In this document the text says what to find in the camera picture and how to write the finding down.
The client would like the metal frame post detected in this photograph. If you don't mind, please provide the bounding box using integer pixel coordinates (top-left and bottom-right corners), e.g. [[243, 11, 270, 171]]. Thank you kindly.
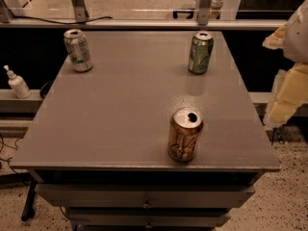
[[196, 0, 212, 26], [71, 0, 90, 23]]

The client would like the grey drawer cabinet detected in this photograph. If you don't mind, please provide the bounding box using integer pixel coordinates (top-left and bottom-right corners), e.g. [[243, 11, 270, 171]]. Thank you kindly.
[[12, 32, 280, 231]]

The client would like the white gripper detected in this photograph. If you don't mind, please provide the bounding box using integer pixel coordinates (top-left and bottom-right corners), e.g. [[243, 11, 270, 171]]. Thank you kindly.
[[262, 0, 308, 128]]

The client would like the drawer with knob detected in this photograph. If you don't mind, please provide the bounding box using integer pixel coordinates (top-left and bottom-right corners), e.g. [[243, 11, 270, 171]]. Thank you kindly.
[[66, 208, 230, 228], [36, 184, 255, 209]]

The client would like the white pump bottle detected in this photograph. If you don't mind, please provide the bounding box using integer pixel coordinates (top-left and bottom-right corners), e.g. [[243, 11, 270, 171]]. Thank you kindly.
[[4, 65, 31, 99]]

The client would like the black stand leg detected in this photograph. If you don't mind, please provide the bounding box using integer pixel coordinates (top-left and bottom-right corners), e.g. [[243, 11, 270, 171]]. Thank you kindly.
[[21, 179, 37, 221]]

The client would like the right metal frame post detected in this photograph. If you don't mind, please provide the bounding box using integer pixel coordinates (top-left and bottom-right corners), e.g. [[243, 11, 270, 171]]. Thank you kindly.
[[196, 0, 212, 26]]

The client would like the black cable on ledge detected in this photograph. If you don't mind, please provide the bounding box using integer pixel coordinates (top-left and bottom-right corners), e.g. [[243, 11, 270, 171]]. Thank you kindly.
[[9, 14, 114, 26]]

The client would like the lower drawer with knob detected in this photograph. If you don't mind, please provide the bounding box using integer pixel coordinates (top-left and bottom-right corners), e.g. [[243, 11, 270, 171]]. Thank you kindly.
[[66, 208, 230, 228]]

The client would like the upper drawer with knob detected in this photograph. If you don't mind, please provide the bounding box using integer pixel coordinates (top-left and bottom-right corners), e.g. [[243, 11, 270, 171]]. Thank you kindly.
[[36, 184, 255, 209]]

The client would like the left metal frame post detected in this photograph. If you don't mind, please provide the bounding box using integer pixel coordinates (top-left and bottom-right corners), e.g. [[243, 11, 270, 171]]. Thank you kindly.
[[71, 0, 90, 23]]

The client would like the orange soda can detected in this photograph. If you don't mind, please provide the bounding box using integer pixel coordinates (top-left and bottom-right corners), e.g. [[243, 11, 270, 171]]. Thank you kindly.
[[167, 107, 203, 163]]

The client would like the white green soda can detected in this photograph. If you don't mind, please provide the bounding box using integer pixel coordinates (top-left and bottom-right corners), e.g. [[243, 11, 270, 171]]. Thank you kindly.
[[64, 29, 93, 72]]

